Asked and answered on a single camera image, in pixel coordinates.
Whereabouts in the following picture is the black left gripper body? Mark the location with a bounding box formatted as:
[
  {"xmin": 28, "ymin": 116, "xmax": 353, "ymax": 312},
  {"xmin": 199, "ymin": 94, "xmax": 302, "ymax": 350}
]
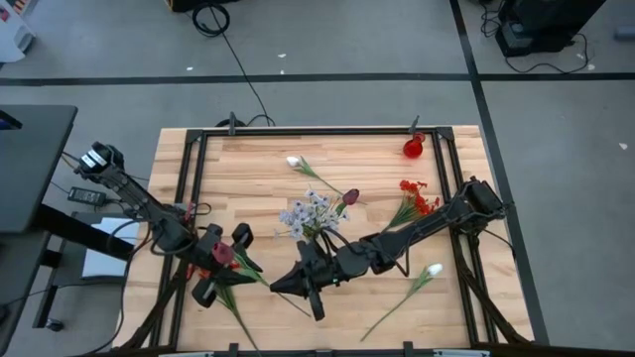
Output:
[{"xmin": 190, "ymin": 222, "xmax": 240, "ymax": 280}]

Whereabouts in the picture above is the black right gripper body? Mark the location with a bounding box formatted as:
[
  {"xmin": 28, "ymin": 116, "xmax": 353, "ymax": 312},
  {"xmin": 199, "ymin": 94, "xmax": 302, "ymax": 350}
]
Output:
[{"xmin": 311, "ymin": 244, "xmax": 374, "ymax": 290}]

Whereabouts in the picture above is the crimson red artificial tulip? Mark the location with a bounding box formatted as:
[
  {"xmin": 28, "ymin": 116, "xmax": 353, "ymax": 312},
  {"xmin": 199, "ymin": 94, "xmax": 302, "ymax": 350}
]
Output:
[{"xmin": 211, "ymin": 241, "xmax": 313, "ymax": 318}]

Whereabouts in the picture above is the red small-blossom flower bunch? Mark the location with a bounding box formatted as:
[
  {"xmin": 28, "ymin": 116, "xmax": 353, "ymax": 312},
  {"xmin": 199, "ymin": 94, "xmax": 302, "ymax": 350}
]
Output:
[
  {"xmin": 186, "ymin": 261, "xmax": 263, "ymax": 357},
  {"xmin": 380, "ymin": 178, "xmax": 442, "ymax": 233}
]

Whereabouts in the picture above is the pale lavender flower bunch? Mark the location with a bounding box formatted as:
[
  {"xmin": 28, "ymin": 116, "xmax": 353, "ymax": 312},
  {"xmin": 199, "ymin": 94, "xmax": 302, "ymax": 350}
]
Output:
[{"xmin": 275, "ymin": 186, "xmax": 351, "ymax": 244}]

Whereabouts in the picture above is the white artificial tulip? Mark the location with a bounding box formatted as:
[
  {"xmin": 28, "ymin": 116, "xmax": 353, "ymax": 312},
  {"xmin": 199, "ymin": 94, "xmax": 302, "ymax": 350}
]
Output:
[
  {"xmin": 359, "ymin": 262, "xmax": 445, "ymax": 343},
  {"xmin": 286, "ymin": 155, "xmax": 346, "ymax": 197}
]

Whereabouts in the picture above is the red glass vase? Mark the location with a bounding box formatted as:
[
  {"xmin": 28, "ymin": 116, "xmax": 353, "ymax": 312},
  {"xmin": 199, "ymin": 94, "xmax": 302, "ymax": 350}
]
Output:
[{"xmin": 402, "ymin": 131, "xmax": 427, "ymax": 160}]

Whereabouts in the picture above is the dark maroon artificial tulip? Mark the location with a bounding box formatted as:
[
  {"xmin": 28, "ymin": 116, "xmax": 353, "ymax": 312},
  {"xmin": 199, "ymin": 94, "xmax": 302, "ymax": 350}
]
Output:
[{"xmin": 334, "ymin": 187, "xmax": 369, "ymax": 215}]

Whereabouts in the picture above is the white sheet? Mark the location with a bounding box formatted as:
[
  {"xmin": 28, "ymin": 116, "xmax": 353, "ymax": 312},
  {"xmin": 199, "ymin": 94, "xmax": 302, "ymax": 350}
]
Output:
[{"xmin": 81, "ymin": 216, "xmax": 141, "ymax": 279}]

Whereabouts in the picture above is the black power adapter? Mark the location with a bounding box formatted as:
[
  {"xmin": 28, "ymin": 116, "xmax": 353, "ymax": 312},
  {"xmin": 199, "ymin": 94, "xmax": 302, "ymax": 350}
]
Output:
[{"xmin": 66, "ymin": 186, "xmax": 108, "ymax": 207}]

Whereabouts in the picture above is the black desk top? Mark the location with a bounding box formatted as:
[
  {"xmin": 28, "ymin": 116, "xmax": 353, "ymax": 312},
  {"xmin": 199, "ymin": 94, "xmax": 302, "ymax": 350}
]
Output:
[{"xmin": 0, "ymin": 103, "xmax": 78, "ymax": 234}]

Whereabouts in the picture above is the white cabinet with stickers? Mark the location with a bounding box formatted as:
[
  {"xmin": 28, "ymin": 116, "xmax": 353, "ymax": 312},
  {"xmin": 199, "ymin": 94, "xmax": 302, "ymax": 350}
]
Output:
[{"xmin": 0, "ymin": 0, "xmax": 37, "ymax": 63}]

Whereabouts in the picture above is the black equipment box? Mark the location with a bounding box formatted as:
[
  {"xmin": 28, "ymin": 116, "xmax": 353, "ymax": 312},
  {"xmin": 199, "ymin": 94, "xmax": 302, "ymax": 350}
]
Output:
[{"xmin": 495, "ymin": 0, "xmax": 607, "ymax": 59}]

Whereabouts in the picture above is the black diagonal frame brace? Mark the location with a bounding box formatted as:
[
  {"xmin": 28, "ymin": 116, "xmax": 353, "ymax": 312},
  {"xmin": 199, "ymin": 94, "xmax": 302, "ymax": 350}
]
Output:
[
  {"xmin": 448, "ymin": 232, "xmax": 535, "ymax": 346},
  {"xmin": 116, "ymin": 270, "xmax": 194, "ymax": 353}
]

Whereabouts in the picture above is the black desk leg frame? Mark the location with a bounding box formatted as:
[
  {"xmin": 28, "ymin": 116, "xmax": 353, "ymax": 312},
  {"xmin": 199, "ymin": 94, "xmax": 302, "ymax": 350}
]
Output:
[{"xmin": 32, "ymin": 202, "xmax": 136, "ymax": 331}]

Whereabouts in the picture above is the black rectangular metal frame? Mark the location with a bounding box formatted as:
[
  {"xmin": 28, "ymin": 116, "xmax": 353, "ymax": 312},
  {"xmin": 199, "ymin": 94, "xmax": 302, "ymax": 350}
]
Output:
[{"xmin": 148, "ymin": 126, "xmax": 497, "ymax": 354}]

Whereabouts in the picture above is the black floor cable with coil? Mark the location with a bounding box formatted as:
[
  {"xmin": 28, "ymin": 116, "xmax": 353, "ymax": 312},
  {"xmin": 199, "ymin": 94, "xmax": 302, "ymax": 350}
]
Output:
[{"xmin": 191, "ymin": 2, "xmax": 277, "ymax": 128}]

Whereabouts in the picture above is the thin black floor cable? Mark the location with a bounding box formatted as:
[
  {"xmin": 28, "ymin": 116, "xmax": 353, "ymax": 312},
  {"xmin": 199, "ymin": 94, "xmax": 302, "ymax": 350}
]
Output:
[{"xmin": 479, "ymin": 2, "xmax": 591, "ymax": 75}]

